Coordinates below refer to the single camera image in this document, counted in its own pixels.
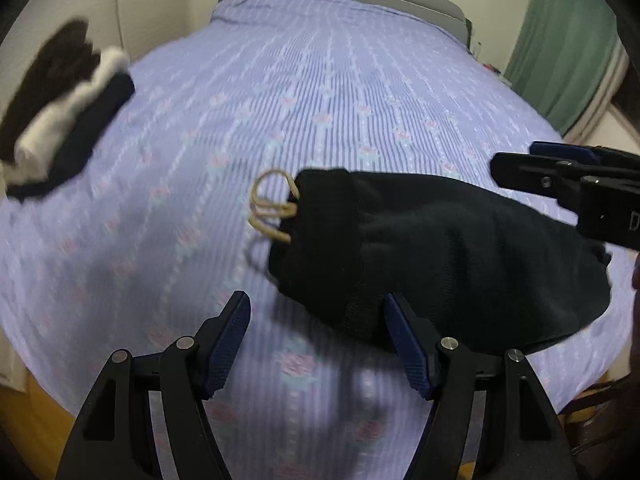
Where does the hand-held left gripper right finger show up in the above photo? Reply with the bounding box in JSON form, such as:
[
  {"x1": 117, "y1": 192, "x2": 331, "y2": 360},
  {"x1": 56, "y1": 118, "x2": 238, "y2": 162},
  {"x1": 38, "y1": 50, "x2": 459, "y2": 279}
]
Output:
[{"x1": 383, "y1": 291, "x2": 582, "y2": 480}]

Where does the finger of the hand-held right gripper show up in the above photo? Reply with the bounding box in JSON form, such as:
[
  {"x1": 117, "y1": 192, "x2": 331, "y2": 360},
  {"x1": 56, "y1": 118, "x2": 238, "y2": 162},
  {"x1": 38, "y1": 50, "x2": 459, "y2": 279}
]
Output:
[
  {"x1": 489, "y1": 152, "x2": 587, "y2": 197},
  {"x1": 529, "y1": 141, "x2": 640, "y2": 179}
]

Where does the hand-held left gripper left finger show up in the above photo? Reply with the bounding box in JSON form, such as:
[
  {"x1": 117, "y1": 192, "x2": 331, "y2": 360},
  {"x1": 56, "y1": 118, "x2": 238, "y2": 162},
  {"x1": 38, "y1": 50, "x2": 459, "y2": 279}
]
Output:
[{"x1": 55, "y1": 290, "x2": 252, "y2": 480}]

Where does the green curtain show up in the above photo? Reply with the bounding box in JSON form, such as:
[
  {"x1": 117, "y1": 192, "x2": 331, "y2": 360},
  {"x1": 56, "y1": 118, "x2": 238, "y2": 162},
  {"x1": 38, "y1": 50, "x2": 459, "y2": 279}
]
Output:
[{"x1": 502, "y1": 0, "x2": 621, "y2": 136}]

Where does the dark brown furniture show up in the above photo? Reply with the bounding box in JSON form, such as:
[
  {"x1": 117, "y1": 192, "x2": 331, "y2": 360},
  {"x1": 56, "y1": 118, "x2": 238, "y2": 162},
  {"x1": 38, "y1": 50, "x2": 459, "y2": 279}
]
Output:
[{"x1": 562, "y1": 377, "x2": 640, "y2": 463}]

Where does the purple floral bed sheet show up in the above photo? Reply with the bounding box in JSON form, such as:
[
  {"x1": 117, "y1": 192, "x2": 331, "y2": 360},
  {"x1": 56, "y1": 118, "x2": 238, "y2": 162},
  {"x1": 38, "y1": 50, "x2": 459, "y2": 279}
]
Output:
[{"x1": 0, "y1": 0, "x2": 632, "y2": 480}]

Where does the black folded cloth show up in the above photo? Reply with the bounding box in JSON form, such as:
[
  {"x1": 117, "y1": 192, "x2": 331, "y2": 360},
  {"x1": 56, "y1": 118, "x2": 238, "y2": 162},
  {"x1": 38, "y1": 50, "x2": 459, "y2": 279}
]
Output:
[{"x1": 4, "y1": 72, "x2": 137, "y2": 200}]

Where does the white folded cloth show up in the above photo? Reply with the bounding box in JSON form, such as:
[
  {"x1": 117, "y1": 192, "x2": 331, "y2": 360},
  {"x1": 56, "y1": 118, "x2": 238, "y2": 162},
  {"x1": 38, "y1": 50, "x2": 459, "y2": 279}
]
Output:
[{"x1": 9, "y1": 46, "x2": 132, "y2": 183}]

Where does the dark brown fuzzy folded cloth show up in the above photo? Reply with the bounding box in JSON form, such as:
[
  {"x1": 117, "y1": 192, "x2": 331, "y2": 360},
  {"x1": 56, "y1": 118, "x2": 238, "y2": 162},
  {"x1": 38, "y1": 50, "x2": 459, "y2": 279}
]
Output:
[{"x1": 0, "y1": 19, "x2": 103, "y2": 163}]

